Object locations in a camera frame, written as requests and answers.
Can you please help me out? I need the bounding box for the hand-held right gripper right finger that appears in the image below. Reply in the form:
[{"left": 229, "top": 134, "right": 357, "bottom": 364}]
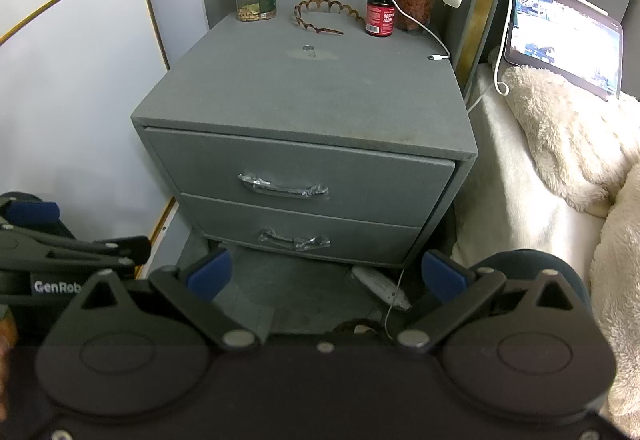
[{"left": 397, "top": 250, "right": 588, "bottom": 353}]

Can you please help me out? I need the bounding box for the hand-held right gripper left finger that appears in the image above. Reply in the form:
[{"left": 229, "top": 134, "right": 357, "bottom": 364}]
[{"left": 67, "top": 247, "right": 261, "bottom": 353}]

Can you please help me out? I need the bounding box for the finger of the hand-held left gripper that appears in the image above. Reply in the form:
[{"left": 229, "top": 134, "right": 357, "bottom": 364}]
[
  {"left": 0, "top": 226, "right": 152, "bottom": 271},
  {"left": 0, "top": 192, "right": 76, "bottom": 241}
]

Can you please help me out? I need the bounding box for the white power strip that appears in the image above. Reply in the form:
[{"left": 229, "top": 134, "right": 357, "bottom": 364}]
[{"left": 351, "top": 266, "right": 412, "bottom": 311}]

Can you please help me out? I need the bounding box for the white bed mattress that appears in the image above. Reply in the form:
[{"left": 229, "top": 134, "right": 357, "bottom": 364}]
[{"left": 452, "top": 62, "right": 608, "bottom": 301}]

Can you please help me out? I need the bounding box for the cream fluffy blanket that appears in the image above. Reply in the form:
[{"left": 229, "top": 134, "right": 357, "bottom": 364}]
[{"left": 492, "top": 47, "right": 640, "bottom": 438}]

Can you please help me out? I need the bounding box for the grey nightstand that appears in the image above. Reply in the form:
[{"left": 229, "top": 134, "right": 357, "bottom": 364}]
[{"left": 131, "top": 12, "right": 477, "bottom": 271}]

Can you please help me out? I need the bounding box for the tablet with lit screen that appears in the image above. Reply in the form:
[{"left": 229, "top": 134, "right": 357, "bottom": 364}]
[{"left": 504, "top": 0, "right": 625, "bottom": 101}]

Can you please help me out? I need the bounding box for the black red-label supplement bottle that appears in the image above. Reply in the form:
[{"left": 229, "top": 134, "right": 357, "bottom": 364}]
[{"left": 365, "top": 0, "right": 397, "bottom": 38}]

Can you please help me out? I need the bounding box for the brown wavy headband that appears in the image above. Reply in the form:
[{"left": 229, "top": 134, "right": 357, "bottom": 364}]
[{"left": 292, "top": 0, "right": 367, "bottom": 36}]

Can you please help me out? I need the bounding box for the thin white floor cable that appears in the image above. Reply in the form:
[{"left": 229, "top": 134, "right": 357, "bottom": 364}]
[{"left": 384, "top": 267, "right": 407, "bottom": 341}]

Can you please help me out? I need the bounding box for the plastic-wrapped metal drawer handle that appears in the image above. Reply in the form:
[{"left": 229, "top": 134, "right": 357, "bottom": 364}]
[
  {"left": 238, "top": 172, "right": 330, "bottom": 199},
  {"left": 258, "top": 229, "right": 331, "bottom": 251}
]

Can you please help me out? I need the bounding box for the white tablet charging cable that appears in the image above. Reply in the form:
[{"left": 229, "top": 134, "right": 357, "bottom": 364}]
[{"left": 466, "top": 0, "right": 543, "bottom": 113}]

